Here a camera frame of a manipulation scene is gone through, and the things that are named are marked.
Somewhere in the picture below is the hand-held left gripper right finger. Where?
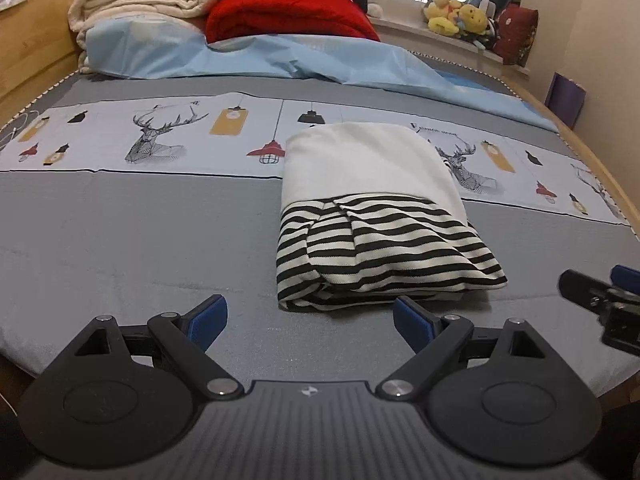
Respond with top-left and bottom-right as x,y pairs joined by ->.
375,296 -> 577,403

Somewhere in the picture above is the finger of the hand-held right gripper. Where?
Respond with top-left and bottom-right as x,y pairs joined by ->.
558,269 -> 609,312
611,264 -> 640,292

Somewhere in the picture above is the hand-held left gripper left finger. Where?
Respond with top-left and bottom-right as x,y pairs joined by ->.
45,295 -> 246,402

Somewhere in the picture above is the black white striped hooded sweater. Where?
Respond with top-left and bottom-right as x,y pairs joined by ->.
274,121 -> 509,313

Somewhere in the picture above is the grey printed bed sheet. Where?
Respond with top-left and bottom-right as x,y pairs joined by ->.
0,50 -> 639,402

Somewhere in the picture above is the purple paper bag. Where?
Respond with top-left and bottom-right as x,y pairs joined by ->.
544,72 -> 587,132

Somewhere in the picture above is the dark red cushion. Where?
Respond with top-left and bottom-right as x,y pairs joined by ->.
492,2 -> 540,67

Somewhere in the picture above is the light blue duvet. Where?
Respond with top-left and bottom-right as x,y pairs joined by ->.
84,19 -> 560,134

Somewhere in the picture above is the white window sill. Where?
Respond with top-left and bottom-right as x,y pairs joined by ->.
370,14 -> 532,82

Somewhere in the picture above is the yellow plush toy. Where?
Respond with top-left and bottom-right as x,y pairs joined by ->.
457,4 -> 489,39
425,0 -> 464,36

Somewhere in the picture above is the red pillow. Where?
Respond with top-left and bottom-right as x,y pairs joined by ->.
205,0 -> 382,46

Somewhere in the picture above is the cream folded blanket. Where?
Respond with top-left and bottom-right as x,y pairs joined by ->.
67,0 -> 219,74

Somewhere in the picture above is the white cable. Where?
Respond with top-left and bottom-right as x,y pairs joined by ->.
0,107 -> 42,149

